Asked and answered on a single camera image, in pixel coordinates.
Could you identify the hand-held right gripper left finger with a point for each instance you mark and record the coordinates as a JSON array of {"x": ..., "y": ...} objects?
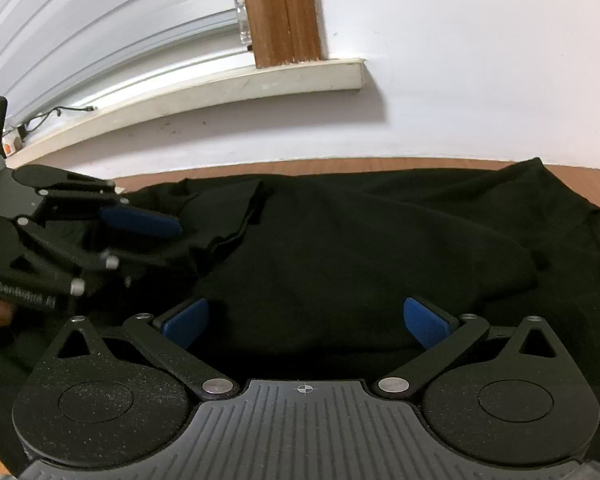
[{"x": 187, "y": 322}]

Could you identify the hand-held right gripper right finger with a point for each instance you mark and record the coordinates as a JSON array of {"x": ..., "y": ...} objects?
[{"x": 422, "y": 322}]

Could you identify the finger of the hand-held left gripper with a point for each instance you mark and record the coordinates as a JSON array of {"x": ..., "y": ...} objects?
[
  {"x": 90, "y": 265},
  {"x": 140, "y": 222}
]

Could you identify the black garment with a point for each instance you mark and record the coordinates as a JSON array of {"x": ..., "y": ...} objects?
[{"x": 355, "y": 260}]

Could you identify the small orange white box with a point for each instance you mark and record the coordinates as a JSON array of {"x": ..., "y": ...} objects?
[{"x": 11, "y": 144}]

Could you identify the white window sill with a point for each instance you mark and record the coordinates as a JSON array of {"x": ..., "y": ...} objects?
[{"x": 205, "y": 95}]

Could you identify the white window blind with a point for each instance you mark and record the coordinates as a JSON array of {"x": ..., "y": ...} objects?
[{"x": 95, "y": 30}]

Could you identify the wooden window frame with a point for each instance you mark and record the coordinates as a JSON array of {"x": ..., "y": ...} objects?
[{"x": 280, "y": 10}]

